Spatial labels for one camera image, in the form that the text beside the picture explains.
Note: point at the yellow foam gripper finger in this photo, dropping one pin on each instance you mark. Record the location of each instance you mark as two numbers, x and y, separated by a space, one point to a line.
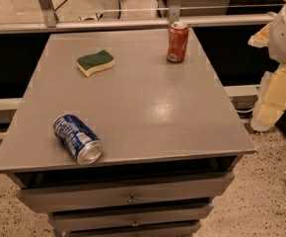
261 38
271 102

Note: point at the green and yellow sponge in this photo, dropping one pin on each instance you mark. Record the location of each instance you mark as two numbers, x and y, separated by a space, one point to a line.
95 62

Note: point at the red coke can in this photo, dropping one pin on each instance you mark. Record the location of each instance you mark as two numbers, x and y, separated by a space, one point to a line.
178 37

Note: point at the blue pepsi can lying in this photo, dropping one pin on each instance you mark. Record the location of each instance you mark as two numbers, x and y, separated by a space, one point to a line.
78 139

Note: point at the top grey drawer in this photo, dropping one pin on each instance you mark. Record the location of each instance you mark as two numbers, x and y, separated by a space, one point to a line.
102 195

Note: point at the grey drawer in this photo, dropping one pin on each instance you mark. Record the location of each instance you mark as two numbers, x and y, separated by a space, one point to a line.
174 229
102 195
133 217

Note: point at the middle grey drawer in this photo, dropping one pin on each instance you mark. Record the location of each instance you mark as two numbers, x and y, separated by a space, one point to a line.
133 217

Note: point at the bottom grey drawer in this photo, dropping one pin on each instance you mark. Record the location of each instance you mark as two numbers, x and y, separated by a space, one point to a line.
174 229

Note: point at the grey drawer cabinet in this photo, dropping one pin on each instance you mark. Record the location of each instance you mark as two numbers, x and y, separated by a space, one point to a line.
154 118

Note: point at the metal railing frame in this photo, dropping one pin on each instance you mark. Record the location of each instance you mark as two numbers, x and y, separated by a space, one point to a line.
57 16

